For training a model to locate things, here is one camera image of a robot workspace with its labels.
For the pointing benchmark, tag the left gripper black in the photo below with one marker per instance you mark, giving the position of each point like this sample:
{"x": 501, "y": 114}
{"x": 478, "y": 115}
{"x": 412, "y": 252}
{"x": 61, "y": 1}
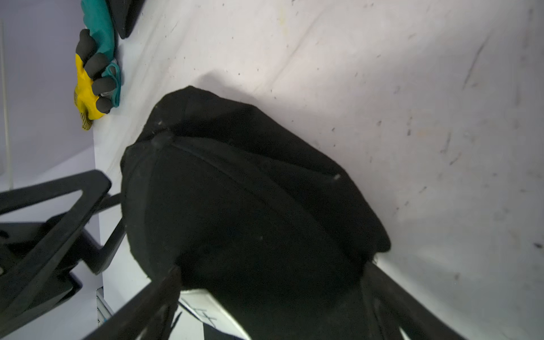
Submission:
{"x": 38, "y": 257}

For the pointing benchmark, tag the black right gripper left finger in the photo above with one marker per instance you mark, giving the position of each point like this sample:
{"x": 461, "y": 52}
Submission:
{"x": 149, "y": 315}

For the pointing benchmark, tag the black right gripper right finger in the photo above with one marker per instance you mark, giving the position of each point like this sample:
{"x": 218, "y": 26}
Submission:
{"x": 397, "y": 311}

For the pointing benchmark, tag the black cap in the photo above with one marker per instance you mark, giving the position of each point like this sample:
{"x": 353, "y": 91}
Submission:
{"x": 125, "y": 14}
{"x": 276, "y": 231}

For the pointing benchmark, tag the yellow black work glove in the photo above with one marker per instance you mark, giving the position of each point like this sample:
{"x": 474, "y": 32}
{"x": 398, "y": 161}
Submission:
{"x": 92, "y": 94}

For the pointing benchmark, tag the green rubber glove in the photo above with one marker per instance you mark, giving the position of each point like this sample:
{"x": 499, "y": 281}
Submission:
{"x": 97, "y": 18}

